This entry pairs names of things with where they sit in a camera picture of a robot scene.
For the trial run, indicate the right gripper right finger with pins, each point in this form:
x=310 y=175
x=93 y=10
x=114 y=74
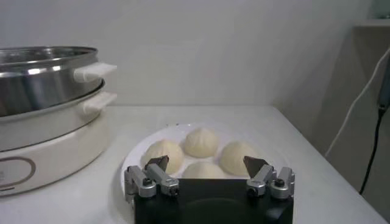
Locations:
x=262 y=178

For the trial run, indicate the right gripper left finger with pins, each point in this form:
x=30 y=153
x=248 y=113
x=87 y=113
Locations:
x=166 y=182

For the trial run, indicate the white steamed baozi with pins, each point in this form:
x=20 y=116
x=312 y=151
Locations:
x=166 y=150
x=201 y=143
x=203 y=171
x=234 y=155

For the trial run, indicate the white round plate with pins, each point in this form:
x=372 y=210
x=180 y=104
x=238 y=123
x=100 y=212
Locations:
x=137 y=152

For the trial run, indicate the white electric cooker base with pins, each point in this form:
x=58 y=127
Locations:
x=55 y=152

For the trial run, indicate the black power adapter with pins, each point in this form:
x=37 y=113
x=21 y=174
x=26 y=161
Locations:
x=385 y=88

